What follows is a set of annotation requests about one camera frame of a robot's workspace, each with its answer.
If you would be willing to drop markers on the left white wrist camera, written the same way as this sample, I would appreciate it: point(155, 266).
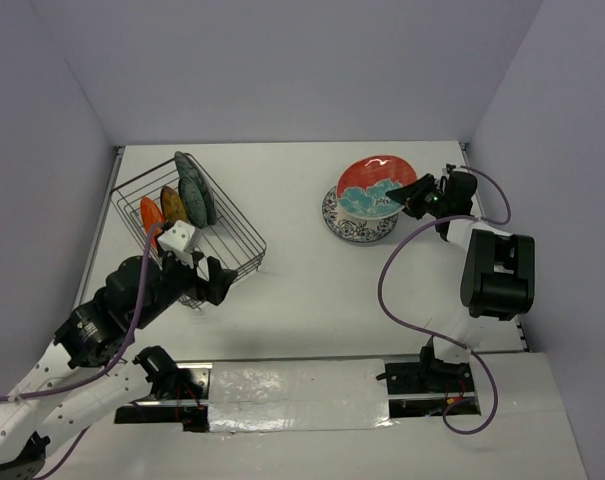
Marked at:
point(182, 240)

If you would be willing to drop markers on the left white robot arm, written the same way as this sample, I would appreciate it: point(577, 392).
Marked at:
point(83, 374)

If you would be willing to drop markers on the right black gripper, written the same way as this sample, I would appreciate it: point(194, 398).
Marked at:
point(413, 192)

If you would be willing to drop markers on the red teal floral plate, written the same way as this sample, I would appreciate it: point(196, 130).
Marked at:
point(362, 188)

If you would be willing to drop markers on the green blue patterned small plate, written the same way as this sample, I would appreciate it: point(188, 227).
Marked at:
point(193, 202)

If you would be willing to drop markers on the blue white floral plate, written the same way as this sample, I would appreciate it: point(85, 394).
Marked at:
point(350, 228)

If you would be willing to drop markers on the dark green plate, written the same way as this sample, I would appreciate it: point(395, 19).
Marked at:
point(186, 167)

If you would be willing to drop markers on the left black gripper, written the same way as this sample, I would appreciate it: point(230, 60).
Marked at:
point(217, 286)

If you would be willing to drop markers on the yellow patterned small plate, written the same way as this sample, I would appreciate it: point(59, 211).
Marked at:
point(172, 206)

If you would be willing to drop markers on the grey wire dish rack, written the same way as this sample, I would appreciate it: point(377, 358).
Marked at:
point(232, 240)

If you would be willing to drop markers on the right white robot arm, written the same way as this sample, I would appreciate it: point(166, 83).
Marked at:
point(498, 276)

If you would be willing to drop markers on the silver tape sheet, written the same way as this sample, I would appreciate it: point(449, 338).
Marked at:
point(306, 395)

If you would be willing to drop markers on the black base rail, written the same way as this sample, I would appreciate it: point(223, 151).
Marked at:
point(187, 406)

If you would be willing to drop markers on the orange small plate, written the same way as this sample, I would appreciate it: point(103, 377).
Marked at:
point(152, 219)

